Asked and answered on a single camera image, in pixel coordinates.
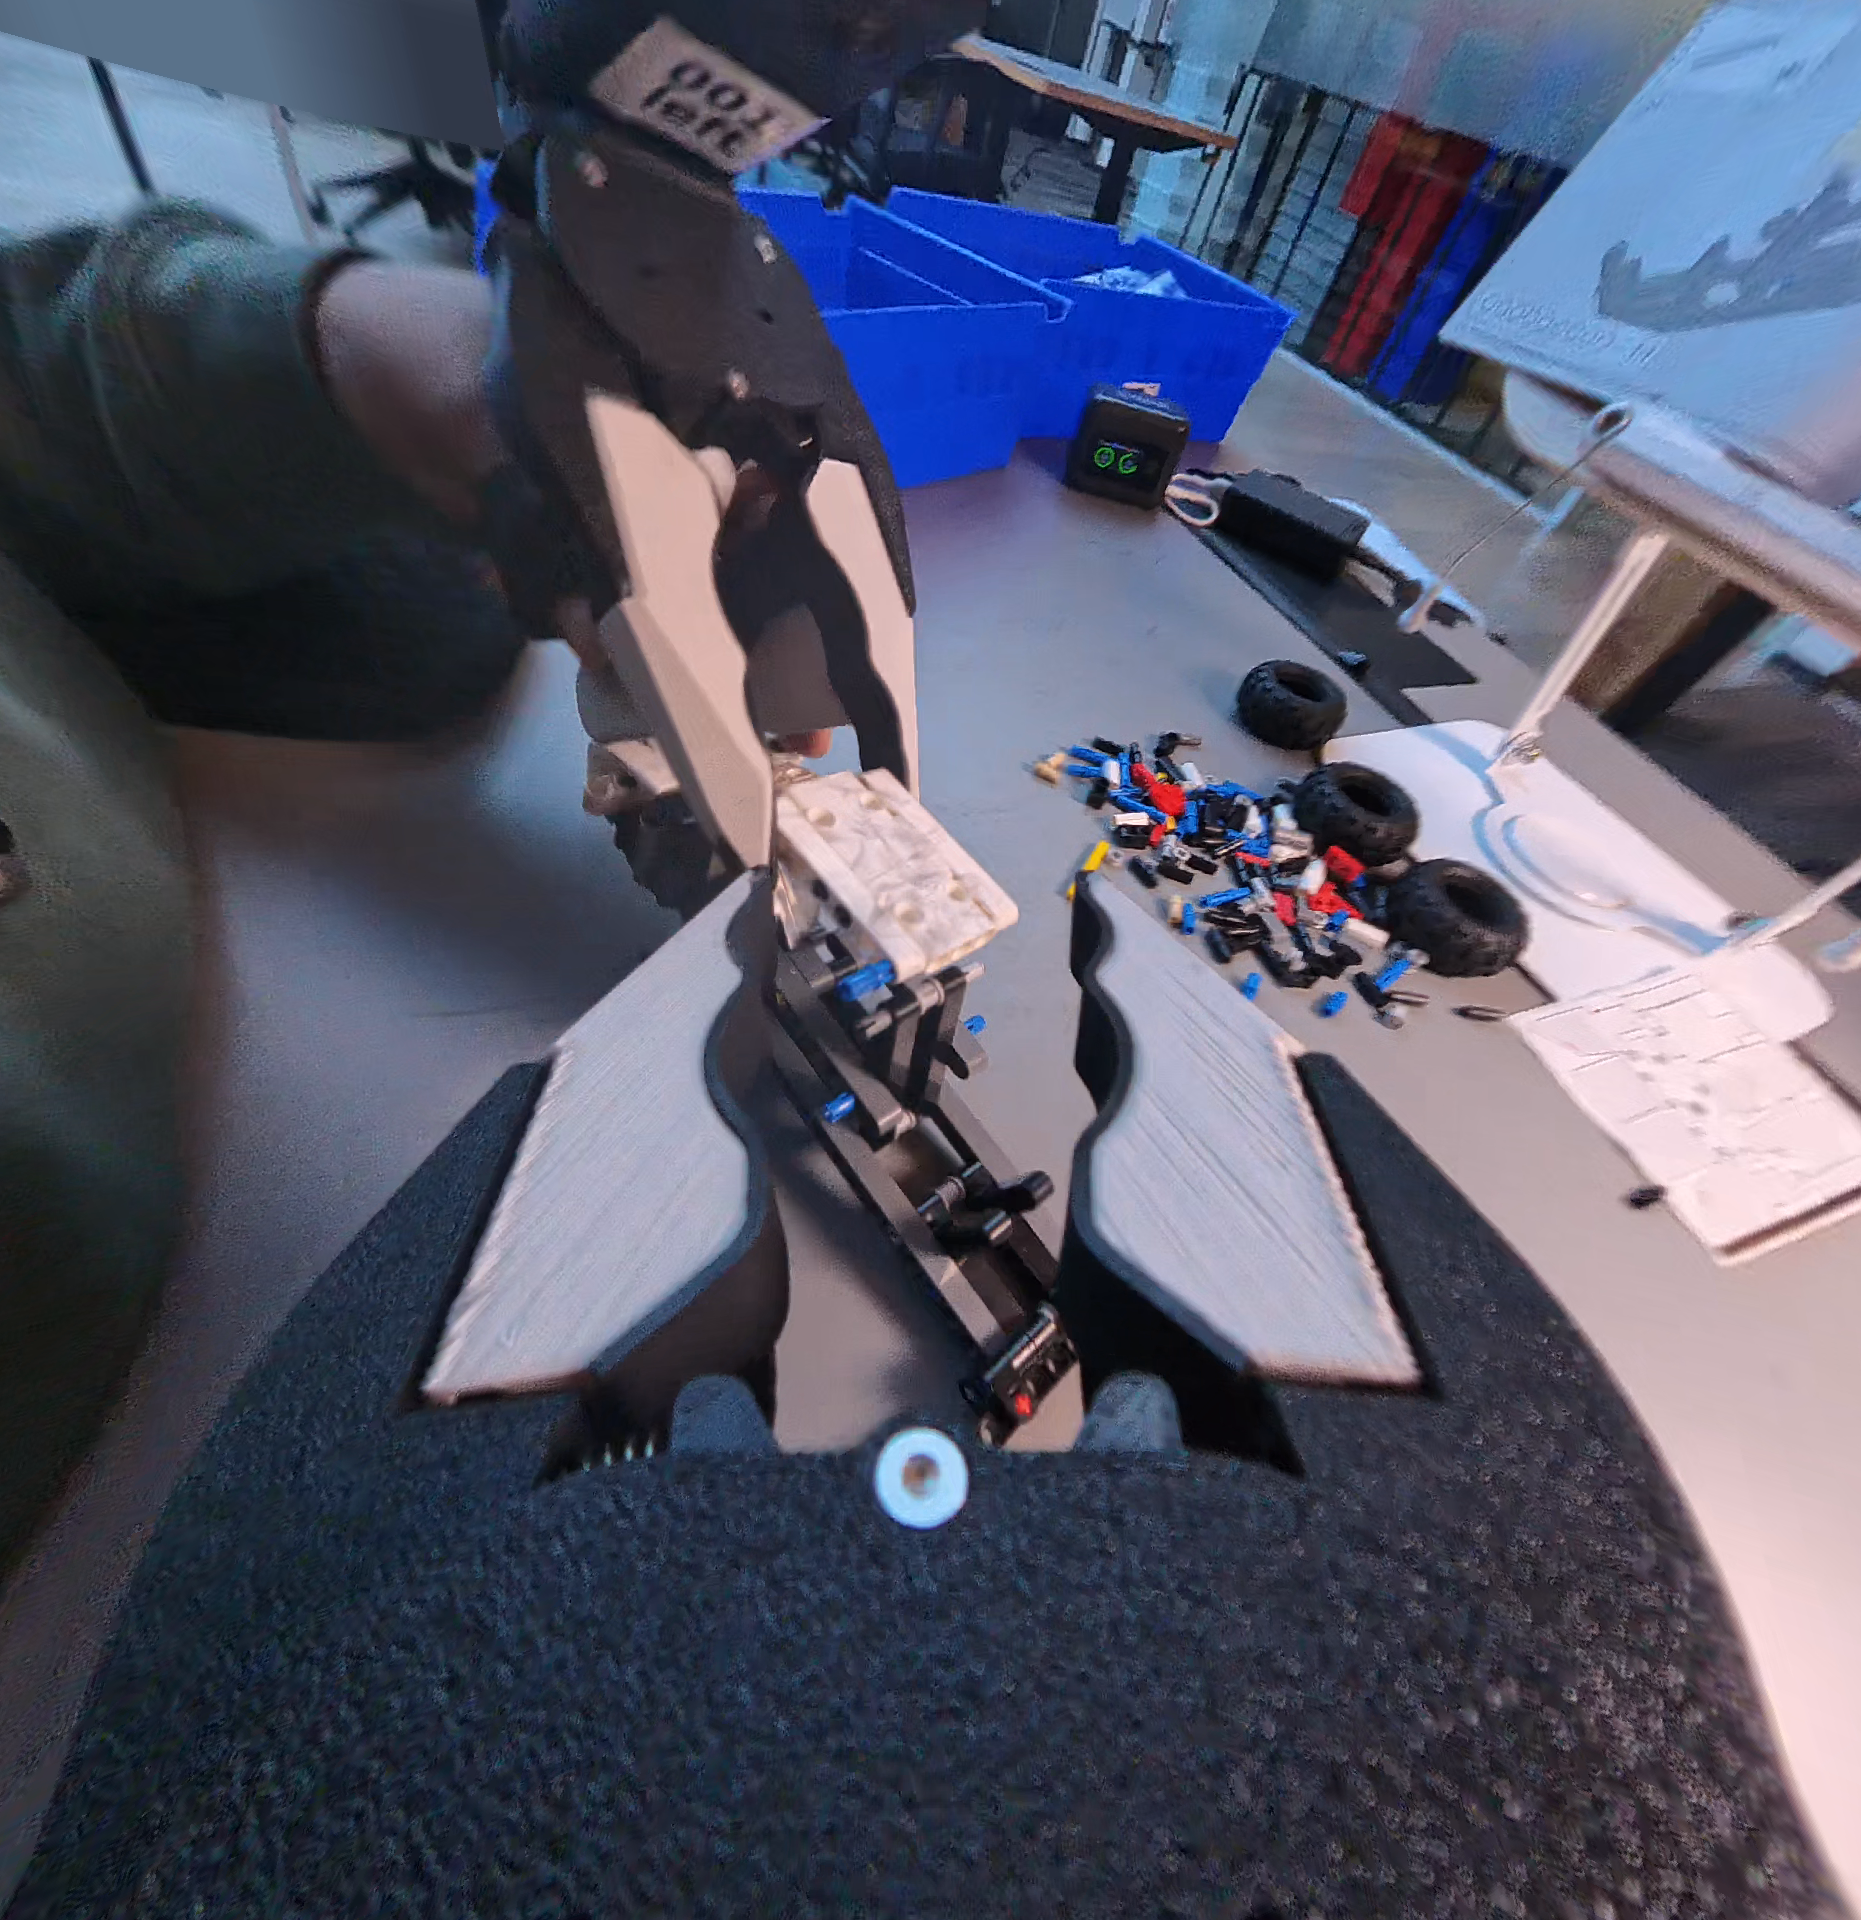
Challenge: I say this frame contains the person's green sweatshirt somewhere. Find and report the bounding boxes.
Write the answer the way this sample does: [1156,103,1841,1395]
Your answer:
[0,523,205,1593]

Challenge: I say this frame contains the black toy tire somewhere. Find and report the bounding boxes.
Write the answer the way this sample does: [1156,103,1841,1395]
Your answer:
[1292,761,1424,870]
[1238,660,1350,752]
[1389,859,1530,977]

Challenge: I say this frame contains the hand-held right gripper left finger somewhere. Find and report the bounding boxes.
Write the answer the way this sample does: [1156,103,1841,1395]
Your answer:
[422,873,781,1404]

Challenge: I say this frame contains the white sticker sheet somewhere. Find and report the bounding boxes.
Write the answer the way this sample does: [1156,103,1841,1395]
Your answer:
[1507,966,1861,1270]

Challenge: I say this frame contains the black device green display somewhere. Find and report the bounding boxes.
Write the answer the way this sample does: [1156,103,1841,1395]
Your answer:
[1063,384,1191,508]

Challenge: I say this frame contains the pile of small brick parts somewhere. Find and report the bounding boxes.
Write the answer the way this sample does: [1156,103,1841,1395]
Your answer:
[1032,731,1435,1037]

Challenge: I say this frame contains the person's left forearm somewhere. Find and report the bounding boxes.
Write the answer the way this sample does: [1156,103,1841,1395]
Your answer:
[0,201,363,602]

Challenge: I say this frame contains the dark standing table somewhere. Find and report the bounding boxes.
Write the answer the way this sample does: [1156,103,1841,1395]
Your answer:
[946,38,1240,227]

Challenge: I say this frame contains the grey desk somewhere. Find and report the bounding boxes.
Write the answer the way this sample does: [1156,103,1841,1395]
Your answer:
[0,351,1861,1906]

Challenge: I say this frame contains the brick truck chassis model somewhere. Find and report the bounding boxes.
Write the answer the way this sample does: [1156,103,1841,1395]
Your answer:
[766,768,1084,1448]

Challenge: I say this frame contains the instruction booklet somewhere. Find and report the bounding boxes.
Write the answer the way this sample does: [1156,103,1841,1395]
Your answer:
[1442,0,1861,510]

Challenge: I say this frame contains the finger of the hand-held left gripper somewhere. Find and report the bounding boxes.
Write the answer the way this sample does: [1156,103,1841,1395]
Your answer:
[584,394,781,875]
[796,457,924,800]

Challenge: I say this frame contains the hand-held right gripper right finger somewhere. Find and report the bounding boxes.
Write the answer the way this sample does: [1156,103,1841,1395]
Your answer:
[1065,875,1427,1389]

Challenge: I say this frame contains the white book stand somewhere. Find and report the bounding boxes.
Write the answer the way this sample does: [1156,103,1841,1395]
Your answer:
[1321,371,1861,1039]

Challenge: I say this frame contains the black power adapter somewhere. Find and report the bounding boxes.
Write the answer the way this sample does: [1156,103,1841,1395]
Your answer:
[1216,469,1371,581]

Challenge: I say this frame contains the person's left hand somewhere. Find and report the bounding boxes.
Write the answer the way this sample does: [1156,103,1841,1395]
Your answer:
[314,261,610,676]

